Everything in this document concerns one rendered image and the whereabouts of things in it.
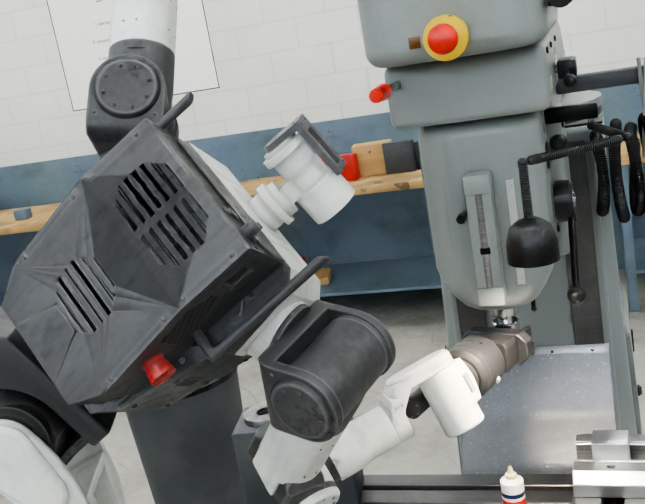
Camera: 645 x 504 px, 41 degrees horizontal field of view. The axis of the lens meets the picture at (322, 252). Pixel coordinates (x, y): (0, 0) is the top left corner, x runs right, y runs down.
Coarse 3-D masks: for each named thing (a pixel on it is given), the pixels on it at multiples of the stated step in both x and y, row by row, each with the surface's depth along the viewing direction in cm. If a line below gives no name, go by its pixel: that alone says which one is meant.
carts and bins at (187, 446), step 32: (224, 384) 323; (128, 416) 327; (160, 416) 316; (192, 416) 317; (224, 416) 325; (160, 448) 321; (192, 448) 320; (224, 448) 326; (160, 480) 327; (192, 480) 324; (224, 480) 328
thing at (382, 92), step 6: (384, 84) 121; (390, 84) 126; (396, 84) 128; (372, 90) 118; (378, 90) 118; (384, 90) 119; (390, 90) 121; (372, 96) 118; (378, 96) 117; (384, 96) 119; (390, 96) 122; (378, 102) 118
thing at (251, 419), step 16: (240, 416) 173; (256, 416) 168; (240, 432) 165; (240, 448) 166; (240, 464) 167; (256, 480) 167; (352, 480) 165; (256, 496) 168; (272, 496) 168; (352, 496) 166
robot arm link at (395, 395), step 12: (420, 360) 134; (432, 360) 129; (444, 360) 130; (408, 372) 129; (420, 372) 129; (432, 372) 129; (396, 384) 129; (408, 384) 128; (384, 396) 130; (396, 396) 128; (408, 396) 128; (384, 408) 129; (396, 408) 128; (396, 420) 128; (396, 432) 128; (408, 432) 128
